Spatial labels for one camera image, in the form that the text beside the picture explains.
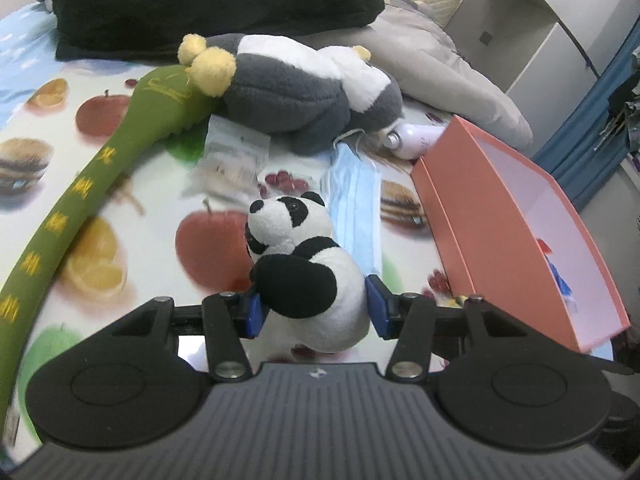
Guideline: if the small panda plush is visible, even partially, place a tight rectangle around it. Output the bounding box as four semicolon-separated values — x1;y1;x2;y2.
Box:
244;191;370;354

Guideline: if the clear plastic packet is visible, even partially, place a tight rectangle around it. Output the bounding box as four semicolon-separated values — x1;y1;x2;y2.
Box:
184;115;271;205

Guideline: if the blue white plastic bag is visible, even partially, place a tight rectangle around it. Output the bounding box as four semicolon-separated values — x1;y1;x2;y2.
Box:
537;238;578;314

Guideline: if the pink cardboard box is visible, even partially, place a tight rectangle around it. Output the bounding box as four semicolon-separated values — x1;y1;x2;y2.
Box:
411;117;630;352

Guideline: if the blue face mask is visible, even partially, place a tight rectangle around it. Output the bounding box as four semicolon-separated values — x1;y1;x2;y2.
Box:
321;143;382;275

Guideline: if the white spray bottle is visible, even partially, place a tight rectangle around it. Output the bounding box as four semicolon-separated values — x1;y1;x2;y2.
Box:
383;122;445;160

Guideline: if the green long plush snake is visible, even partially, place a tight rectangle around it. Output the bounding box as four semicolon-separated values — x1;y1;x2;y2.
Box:
1;65;216;437

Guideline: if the blue curtain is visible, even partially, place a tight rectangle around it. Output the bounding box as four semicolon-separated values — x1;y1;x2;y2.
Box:
533;26;639;211

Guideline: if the grey penguin plush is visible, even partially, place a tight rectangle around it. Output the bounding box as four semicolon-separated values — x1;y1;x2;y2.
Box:
177;34;402;156

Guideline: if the white cabinet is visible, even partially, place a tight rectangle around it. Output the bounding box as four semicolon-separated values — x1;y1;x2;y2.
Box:
446;0;639;144

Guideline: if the black jacket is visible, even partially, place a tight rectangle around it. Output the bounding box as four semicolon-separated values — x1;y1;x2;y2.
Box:
51;0;385;62

